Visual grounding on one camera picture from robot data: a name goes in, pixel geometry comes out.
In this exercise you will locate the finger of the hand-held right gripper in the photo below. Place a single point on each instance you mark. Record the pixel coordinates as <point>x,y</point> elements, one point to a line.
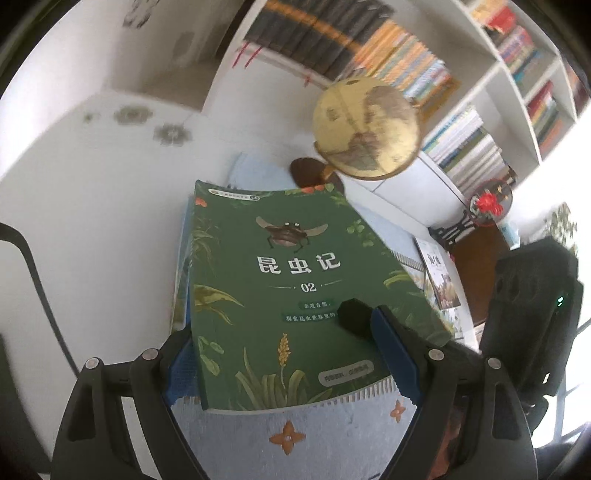
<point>355,318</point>

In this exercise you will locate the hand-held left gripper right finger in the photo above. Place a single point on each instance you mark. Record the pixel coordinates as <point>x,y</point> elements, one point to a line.
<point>392,355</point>

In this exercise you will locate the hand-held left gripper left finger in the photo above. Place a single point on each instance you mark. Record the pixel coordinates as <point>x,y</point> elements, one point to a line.
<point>182,374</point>

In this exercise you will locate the white rabbit cover book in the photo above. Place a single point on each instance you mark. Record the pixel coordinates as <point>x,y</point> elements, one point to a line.
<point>441,277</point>

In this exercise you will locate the stack of thin books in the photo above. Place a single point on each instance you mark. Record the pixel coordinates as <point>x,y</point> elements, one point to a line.
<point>182,258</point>

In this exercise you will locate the green beetle cover book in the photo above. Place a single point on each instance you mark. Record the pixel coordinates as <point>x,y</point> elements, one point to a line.
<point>240,240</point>

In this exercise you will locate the brown wooden cabinet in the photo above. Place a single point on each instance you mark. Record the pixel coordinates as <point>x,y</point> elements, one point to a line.
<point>480,277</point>

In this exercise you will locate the pale blue tissue box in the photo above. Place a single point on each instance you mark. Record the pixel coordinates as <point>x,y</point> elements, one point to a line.
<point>510,233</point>

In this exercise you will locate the green potted plant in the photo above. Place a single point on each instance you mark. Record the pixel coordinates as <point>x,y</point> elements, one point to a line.
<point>561,221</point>

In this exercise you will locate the blue patterned table mat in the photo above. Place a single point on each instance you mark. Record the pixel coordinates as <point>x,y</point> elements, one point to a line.
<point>323,438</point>

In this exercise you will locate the red flower fan ornament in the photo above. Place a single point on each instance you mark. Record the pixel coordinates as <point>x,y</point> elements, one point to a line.
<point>489,201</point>

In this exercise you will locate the white bookshelf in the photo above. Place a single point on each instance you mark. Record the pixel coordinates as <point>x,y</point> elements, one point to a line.
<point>461,138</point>

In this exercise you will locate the yellow globe on wooden stand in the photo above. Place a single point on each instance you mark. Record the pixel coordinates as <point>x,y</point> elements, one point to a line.
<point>364,124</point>

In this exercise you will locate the row of red spines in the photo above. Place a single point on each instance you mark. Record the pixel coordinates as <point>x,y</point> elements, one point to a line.
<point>531,60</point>

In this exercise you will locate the row of orange paperback spines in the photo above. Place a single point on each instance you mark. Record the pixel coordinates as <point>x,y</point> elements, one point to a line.
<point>406,60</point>

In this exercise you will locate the red bookmark tassels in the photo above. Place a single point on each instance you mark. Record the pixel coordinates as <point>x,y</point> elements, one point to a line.
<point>247,53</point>

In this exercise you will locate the row of dark hardcover volumes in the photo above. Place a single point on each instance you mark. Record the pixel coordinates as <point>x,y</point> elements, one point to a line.
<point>314,32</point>

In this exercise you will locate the wall switch plate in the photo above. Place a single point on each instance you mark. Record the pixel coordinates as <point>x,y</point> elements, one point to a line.
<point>186,44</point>

